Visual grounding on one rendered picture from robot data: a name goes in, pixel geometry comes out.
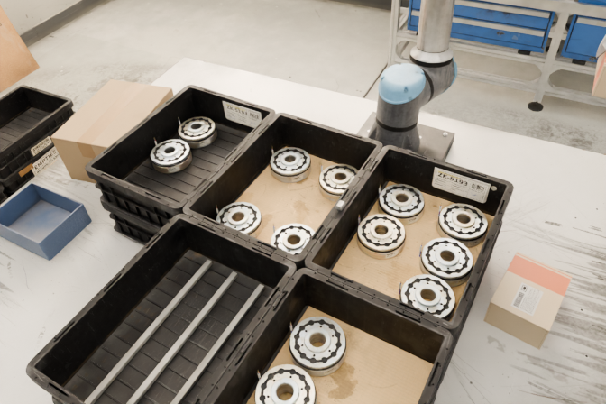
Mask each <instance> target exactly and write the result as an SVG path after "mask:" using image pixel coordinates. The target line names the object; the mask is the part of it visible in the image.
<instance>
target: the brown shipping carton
mask: <svg viewBox="0 0 606 404"><path fill-rule="evenodd" d="M173 96H174V95H173V91H172V88H171V87H159V86H153V85H145V84H139V83H133V82H126V81H120V80H113V79H110V80H109V81H108V82H107V83H106V84H105V85H104V86H103V87H102V88H101V89H100V90H99V91H98V92H97V93H96V94H95V95H94V96H92V97H91V98H90V99H89V100H88V101H87V102H86V103H85V104H84V105H83V106H82V107H81V108H80V109H79V110H78V111H77V112H76V113H75V114H74V115H73V116H71V117H70V119H69V120H68V121H67V122H66V123H65V124H64V125H62V126H61V128H60V129H59V130H58V131H57V132H56V133H55V134H53V135H52V137H51V139H52V141H53V143H54V145H55V147H56V149H57V151H58V153H59V155H60V157H61V159H62V161H63V163H64V165H65V167H66V169H67V171H68V173H69V175H70V177H71V178H72V179H77V180H82V181H86V182H91V183H96V180H94V179H91V178H90V177H89V176H88V175H87V172H86V170H85V166H86V165H87V164H88V163H89V162H90V161H92V160H93V159H94V158H95V157H96V156H97V155H98V154H100V153H101V152H102V151H104V150H105V149H106V148H108V147H109V146H110V145H111V144H113V143H114V142H115V141H117V140H118V139H119V138H121V137H122V136H123V135H124V134H126V133H127V132H128V131H130V130H131V129H132V128H134V127H135V126H136V125H137V124H138V123H139V122H141V121H142V120H143V119H144V118H146V117H147V116H148V115H150V114H151V113H152V112H153V111H155V110H156V109H157V108H159V107H160V106H161V105H163V104H164V103H165V102H166V101H168V100H169V99H170V98H172V97H173Z"/></svg>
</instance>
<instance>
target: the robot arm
mask: <svg viewBox="0 0 606 404"><path fill-rule="evenodd" d="M454 9H455V0H421V6H420V15H419V23H418V39H417V45H416V46H415V47H413V48H412V49H411V51H410V56H409V63H401V65H399V64H395V65H392V66H390V67H388V68H387V69H385V70H384V71H383V73H382V74H381V80H380V83H379V86H378V92H379V94H378V102H377V110H376V118H375V121H374V123H373V125H372V128H371V130H370V131H369V133H368V137H367V138H369V139H373V140H375V141H378V142H381V143H382V148H383V147H384V146H387V145H392V146H396V147H399V148H401V149H405V150H408V151H411V152H418V150H419V145H420V137H419V133H418V115H419V110H420V108H421V107H422V106H424V105H425V104H427V103H428V102H430V101H431V100H432V99H434V98H435V97H437V96H439V95H440V94H443V93H444V92H446V90H447V89H448V88H450V87H451V86H452V85H453V84H454V82H455V79H456V76H457V64H456V62H455V61H454V59H455V58H454V57H453V56H454V54H453V51H452V50H451V49H450V48H449V41H450V34H451V29H452V22H453V16H454ZM605 51H606V35H605V37H604V38H603V40H602V41H601V44H600V46H599V48H598V50H597V53H596V58H598V57H600V56H601V55H602V54H603V53H604V52H605Z"/></svg>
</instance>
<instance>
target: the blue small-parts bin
mask: <svg viewBox="0 0 606 404"><path fill-rule="evenodd" d="M91 222H92V220H91V218H90V216H89V214H88V212H87V210H86V208H85V206H84V204H83V203H81V202H78V201H77V200H74V199H72V198H70V197H66V196H64V195H61V194H60V193H57V192H55V191H53V190H50V189H48V188H45V187H43V186H40V185H38V184H36V183H33V182H31V183H30V184H28V185H27V186H26V187H25V188H23V189H22V190H21V191H19V192H18V193H17V194H16V195H14V196H13V197H11V198H10V199H9V200H8V201H6V202H5V203H4V204H3V205H1V206H0V236H1V237H3V238H4V239H6V240H8V241H10V242H12V243H15V244H17V245H19V246H21V247H23V248H24V249H26V250H28V251H30V252H32V253H35V254H37V255H39V256H41V257H42V258H44V259H46V260H48V261H50V260H51V259H52V258H53V257H55V256H56V255H57V254H58V253H59V252H60V251H61V250H62V249H63V248H64V247H65V246H66V245H67V244H68V243H70V242H71V241H72V240H73V239H74V238H75V237H76V236H77V235H78V234H79V233H80V232H81V231H82V230H84V229H85V228H86V227H87V226H88V225H89V224H90V223H91Z"/></svg>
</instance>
